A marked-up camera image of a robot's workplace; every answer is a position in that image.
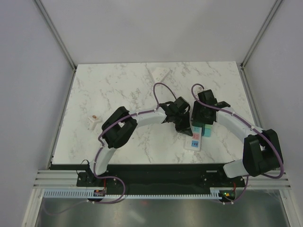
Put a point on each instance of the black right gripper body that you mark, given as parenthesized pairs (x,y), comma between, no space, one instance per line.
(198,114)

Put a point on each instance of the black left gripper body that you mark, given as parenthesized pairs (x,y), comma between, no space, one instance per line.
(182,122)

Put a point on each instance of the green small adapter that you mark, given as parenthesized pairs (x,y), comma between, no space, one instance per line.
(207,126)

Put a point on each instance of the teal small adapter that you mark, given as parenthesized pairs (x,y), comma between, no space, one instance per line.
(206,132)

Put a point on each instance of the white long power strip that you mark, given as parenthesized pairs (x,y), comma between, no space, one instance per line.
(193,143)

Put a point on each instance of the white triangular power strip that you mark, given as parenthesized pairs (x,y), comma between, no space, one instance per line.
(158,74)

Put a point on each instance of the white cube plug tiger print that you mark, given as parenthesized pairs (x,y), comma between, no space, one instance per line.
(92,121)

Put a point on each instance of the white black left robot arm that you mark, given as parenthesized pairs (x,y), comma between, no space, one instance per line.
(119,127)

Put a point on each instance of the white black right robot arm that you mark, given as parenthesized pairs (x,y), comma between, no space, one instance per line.
(261,149)

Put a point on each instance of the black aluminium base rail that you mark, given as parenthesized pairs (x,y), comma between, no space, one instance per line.
(159,179)

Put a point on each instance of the aluminium frame post right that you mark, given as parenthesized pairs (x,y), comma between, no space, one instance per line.
(266,23)

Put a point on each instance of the aluminium frame post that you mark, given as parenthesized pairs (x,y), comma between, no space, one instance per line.
(47,19)
(266,23)

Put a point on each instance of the aluminium frame post left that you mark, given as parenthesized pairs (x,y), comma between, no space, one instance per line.
(47,19)

